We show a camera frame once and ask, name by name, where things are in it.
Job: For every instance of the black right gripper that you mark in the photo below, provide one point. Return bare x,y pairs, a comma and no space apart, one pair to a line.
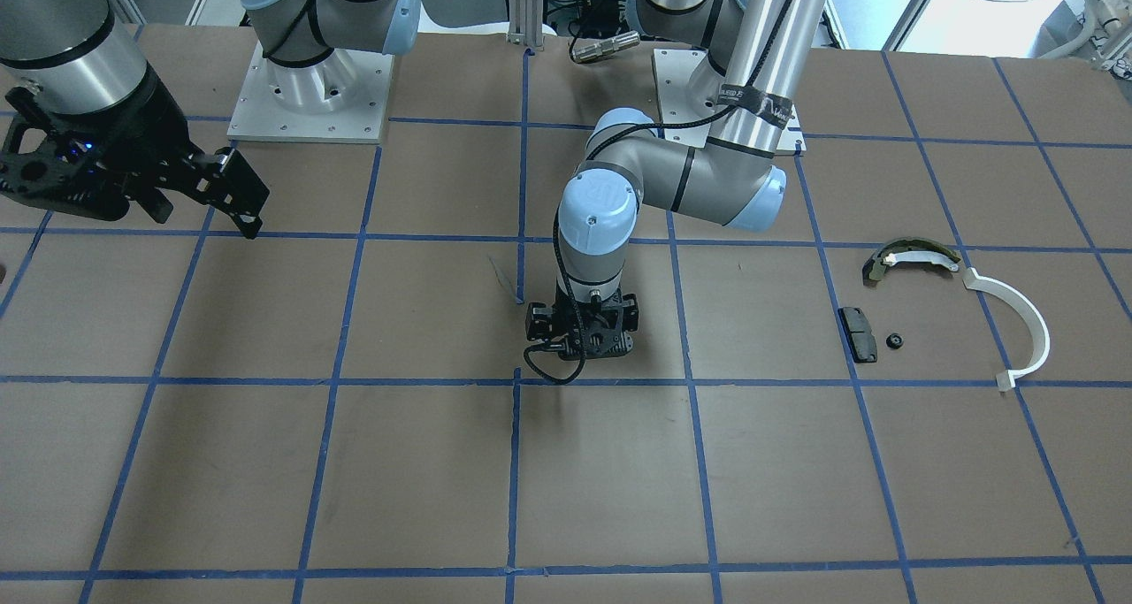
152,125

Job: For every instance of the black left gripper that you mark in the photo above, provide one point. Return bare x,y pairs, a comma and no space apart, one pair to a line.
538,319

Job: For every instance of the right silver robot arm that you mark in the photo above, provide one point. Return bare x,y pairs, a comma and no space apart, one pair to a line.
80,56

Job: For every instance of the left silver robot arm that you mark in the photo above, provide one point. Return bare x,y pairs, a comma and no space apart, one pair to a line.
718,166

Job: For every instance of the grey brake pad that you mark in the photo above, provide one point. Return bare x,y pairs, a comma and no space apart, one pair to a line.
859,334

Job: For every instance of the olive curved brake shoe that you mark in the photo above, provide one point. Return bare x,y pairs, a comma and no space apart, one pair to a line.
908,250

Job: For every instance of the black power adapter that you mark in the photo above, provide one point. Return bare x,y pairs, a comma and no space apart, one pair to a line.
600,8

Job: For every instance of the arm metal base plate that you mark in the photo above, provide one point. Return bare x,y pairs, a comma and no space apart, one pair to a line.
341,100
688,89

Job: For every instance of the aluminium frame post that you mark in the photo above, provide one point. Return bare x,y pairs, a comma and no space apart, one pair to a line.
525,19

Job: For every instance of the white curved plastic bracket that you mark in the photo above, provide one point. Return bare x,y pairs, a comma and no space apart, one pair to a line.
1031,317

